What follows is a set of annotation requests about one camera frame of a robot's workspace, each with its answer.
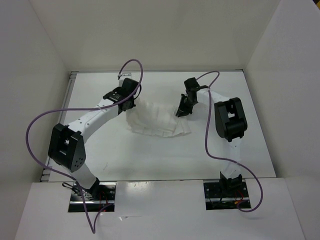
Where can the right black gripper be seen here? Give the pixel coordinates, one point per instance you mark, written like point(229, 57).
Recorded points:
point(182, 110)

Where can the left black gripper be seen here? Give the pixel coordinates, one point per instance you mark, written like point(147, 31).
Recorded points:
point(133, 105)

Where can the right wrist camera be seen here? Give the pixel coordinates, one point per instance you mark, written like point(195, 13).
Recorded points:
point(192, 86)

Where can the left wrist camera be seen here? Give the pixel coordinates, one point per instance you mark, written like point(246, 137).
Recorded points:
point(126, 86)

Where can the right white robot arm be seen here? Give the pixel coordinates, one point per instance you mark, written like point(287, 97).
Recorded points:
point(230, 125)

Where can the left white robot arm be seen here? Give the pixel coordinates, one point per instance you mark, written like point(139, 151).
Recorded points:
point(67, 142)

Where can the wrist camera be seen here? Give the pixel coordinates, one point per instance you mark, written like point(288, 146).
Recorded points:
point(192, 86)
point(126, 86)

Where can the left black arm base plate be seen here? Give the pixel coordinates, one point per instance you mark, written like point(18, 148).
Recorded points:
point(104, 200)

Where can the white pleated skirt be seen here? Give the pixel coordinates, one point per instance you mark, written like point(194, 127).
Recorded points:
point(156, 119)

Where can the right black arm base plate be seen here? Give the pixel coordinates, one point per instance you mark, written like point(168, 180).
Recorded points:
point(218, 199)

